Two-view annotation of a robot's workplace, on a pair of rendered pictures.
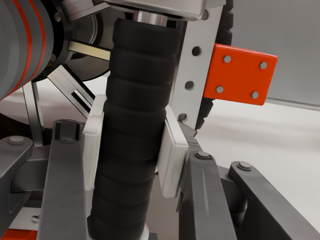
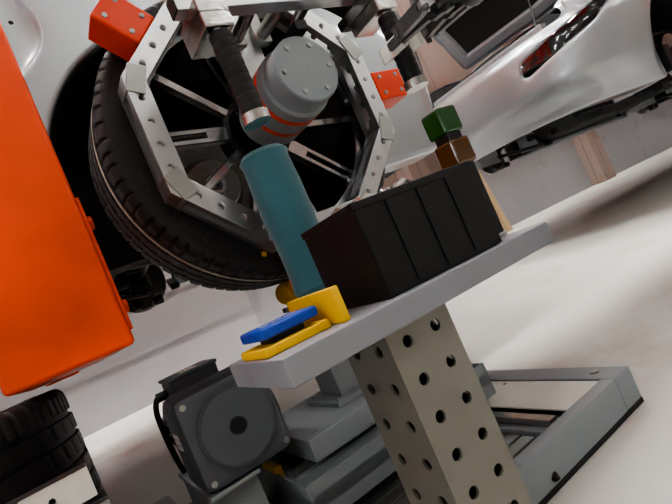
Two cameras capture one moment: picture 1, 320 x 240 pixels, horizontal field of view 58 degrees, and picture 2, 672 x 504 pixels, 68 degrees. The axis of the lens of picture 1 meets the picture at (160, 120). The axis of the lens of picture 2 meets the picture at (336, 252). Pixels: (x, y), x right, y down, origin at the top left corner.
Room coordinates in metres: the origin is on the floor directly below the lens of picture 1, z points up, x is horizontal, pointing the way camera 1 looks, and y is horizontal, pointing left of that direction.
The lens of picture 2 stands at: (-0.59, 0.60, 0.51)
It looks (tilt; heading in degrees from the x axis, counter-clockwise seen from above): 1 degrees up; 338
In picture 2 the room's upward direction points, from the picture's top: 23 degrees counter-clockwise
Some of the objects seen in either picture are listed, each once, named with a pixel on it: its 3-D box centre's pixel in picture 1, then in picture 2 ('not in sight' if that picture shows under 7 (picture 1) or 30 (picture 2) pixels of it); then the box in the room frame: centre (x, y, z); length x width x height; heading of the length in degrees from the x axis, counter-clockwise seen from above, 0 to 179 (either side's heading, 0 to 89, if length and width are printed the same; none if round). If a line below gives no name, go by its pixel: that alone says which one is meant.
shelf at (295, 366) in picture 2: not in sight; (401, 298); (-0.02, 0.31, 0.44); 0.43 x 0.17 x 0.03; 100
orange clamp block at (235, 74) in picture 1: (231, 72); (381, 90); (0.42, -0.09, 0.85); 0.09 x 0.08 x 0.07; 100
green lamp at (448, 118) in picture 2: not in sight; (441, 123); (0.01, 0.11, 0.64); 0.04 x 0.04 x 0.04; 10
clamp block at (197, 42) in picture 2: not in sight; (206, 27); (0.13, 0.36, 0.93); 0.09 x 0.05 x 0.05; 10
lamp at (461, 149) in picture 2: not in sight; (455, 154); (0.01, 0.11, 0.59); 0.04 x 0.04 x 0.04; 10
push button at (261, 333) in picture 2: not in sight; (280, 329); (-0.05, 0.48, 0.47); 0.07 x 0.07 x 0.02; 10
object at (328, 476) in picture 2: not in sight; (366, 427); (0.53, 0.25, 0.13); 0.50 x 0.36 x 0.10; 100
